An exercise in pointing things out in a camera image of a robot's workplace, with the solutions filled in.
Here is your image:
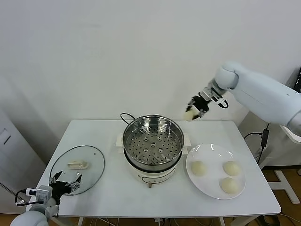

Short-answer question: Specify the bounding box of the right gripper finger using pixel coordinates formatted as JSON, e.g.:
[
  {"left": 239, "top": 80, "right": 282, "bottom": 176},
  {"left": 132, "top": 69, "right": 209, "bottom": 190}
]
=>
[
  {"left": 194, "top": 110, "right": 208, "bottom": 121},
  {"left": 185, "top": 97, "right": 197, "bottom": 112}
]

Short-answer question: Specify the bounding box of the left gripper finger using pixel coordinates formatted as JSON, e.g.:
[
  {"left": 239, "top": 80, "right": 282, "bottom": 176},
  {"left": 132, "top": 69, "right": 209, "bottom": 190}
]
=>
[
  {"left": 48, "top": 170, "right": 63, "bottom": 185},
  {"left": 69, "top": 173, "right": 83, "bottom": 190}
]

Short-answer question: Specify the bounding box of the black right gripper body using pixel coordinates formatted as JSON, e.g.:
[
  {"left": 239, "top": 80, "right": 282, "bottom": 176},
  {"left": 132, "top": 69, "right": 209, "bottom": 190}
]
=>
[{"left": 192, "top": 95, "right": 210, "bottom": 113}]

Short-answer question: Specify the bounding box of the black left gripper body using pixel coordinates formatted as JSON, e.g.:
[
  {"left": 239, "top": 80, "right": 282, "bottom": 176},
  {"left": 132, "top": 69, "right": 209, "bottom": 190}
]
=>
[{"left": 51, "top": 180, "right": 74, "bottom": 199}]

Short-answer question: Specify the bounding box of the white steamed baozi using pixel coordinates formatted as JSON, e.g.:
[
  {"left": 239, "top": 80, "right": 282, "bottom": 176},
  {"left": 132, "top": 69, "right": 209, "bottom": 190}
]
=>
[
  {"left": 190, "top": 161, "right": 208, "bottom": 176},
  {"left": 222, "top": 161, "right": 242, "bottom": 177},
  {"left": 220, "top": 177, "right": 239, "bottom": 195},
  {"left": 183, "top": 108, "right": 199, "bottom": 122}
]

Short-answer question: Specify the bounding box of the steel perforated steamer basket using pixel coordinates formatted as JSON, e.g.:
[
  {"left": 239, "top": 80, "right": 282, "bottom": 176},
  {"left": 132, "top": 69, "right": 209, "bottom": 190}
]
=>
[{"left": 122, "top": 114, "right": 185, "bottom": 166}]

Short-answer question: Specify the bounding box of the round glass pot lid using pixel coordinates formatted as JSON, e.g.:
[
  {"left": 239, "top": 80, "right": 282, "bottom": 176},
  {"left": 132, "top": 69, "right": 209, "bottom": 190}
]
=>
[{"left": 50, "top": 145, "right": 106, "bottom": 196}]

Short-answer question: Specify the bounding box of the white round plate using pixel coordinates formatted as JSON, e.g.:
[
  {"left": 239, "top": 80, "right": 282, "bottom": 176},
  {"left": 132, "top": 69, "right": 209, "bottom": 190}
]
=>
[{"left": 185, "top": 143, "right": 247, "bottom": 200}]

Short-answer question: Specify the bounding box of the black adapter box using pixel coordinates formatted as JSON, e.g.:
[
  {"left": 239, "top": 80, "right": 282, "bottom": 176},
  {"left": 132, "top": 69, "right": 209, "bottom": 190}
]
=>
[{"left": 261, "top": 129, "right": 269, "bottom": 149}]

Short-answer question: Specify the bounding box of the white electric cooker pot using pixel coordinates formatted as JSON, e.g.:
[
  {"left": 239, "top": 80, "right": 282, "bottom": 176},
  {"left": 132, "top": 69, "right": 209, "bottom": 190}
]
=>
[{"left": 116, "top": 132, "right": 191, "bottom": 189}]

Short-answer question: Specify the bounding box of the black laptop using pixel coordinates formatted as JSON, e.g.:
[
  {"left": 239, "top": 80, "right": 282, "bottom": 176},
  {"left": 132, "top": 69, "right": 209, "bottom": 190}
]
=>
[{"left": 294, "top": 66, "right": 301, "bottom": 93}]

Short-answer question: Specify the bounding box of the white laptop desk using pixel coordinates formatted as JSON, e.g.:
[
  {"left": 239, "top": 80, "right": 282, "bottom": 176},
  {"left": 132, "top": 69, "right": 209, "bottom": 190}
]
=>
[{"left": 274, "top": 124, "right": 301, "bottom": 205}]

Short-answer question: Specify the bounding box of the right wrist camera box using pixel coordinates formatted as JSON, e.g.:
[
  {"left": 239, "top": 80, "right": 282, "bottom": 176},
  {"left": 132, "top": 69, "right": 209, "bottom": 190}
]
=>
[{"left": 201, "top": 86, "right": 226, "bottom": 105}]

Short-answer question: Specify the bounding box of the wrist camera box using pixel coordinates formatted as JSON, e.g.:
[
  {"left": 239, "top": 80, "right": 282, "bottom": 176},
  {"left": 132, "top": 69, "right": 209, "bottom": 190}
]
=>
[
  {"left": 201, "top": 86, "right": 226, "bottom": 105},
  {"left": 25, "top": 185, "right": 53, "bottom": 203}
]

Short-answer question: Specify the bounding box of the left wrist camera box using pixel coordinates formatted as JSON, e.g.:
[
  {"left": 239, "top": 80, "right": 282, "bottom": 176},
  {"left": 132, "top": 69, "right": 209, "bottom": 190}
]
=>
[{"left": 25, "top": 185, "right": 53, "bottom": 203}]

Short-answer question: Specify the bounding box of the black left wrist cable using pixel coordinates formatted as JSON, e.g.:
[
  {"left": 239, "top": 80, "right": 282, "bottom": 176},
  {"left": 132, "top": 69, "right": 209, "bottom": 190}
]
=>
[{"left": 14, "top": 189, "right": 31, "bottom": 206}]

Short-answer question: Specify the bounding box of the white cable bundle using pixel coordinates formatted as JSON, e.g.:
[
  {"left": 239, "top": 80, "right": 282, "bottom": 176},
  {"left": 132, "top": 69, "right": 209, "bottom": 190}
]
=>
[{"left": 89, "top": 217, "right": 123, "bottom": 226}]

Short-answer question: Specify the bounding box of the black white spiral cable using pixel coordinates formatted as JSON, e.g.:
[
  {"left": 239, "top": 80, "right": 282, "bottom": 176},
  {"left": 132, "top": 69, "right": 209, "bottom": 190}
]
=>
[{"left": 0, "top": 181, "right": 18, "bottom": 196}]

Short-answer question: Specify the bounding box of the black adapter plug cable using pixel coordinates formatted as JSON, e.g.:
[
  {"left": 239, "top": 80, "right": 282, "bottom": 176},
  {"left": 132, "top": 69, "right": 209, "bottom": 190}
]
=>
[{"left": 243, "top": 132, "right": 263, "bottom": 140}]

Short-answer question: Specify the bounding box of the black adapter hanging cable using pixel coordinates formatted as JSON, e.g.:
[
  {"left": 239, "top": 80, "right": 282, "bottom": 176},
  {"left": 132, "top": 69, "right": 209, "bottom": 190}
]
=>
[{"left": 257, "top": 147, "right": 265, "bottom": 166}]

